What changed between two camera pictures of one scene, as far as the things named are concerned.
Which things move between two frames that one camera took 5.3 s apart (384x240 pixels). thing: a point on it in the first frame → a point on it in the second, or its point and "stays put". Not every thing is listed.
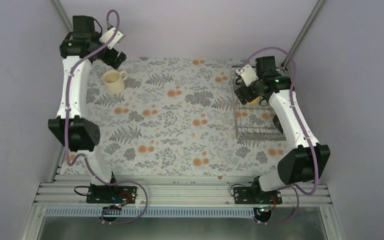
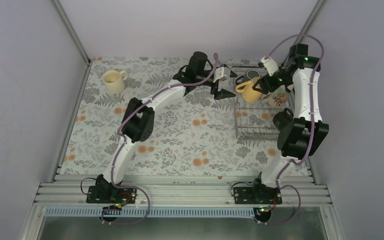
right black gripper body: x=250 y=96 → x=287 y=79
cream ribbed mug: x=114 y=80 stays put
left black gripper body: x=110 y=60 → x=214 y=90
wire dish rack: x=253 y=120 stays put
